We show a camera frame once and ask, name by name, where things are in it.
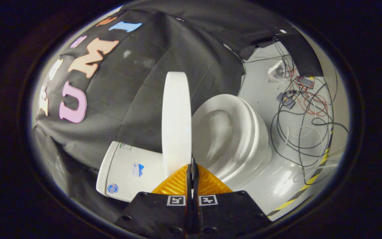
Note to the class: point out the black backdrop cloth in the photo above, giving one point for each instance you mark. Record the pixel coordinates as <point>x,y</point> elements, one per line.
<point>138,83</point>

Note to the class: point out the clear plastic bag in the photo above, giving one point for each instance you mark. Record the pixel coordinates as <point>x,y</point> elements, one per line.
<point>277,71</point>

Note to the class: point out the white toilet lid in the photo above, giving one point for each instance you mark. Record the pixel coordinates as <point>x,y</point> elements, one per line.
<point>176,122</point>

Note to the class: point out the dark flat sheet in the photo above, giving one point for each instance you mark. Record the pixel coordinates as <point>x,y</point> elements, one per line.
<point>300,53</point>

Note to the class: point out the small dark device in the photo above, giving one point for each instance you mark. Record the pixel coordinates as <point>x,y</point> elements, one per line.
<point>285,99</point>
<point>306,82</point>

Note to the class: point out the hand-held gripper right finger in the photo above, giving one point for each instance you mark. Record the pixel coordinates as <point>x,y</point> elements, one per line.
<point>197,215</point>

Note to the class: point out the yellow black floor tape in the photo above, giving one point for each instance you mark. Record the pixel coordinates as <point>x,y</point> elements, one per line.
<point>310,181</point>

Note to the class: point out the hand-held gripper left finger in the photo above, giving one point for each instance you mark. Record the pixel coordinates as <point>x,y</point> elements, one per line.
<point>189,215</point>

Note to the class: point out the white ceramic toilet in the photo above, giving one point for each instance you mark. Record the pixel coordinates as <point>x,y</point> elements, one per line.
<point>124,166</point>

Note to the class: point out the white toilet seat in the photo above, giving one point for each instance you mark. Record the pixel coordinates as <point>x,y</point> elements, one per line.
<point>240,109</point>

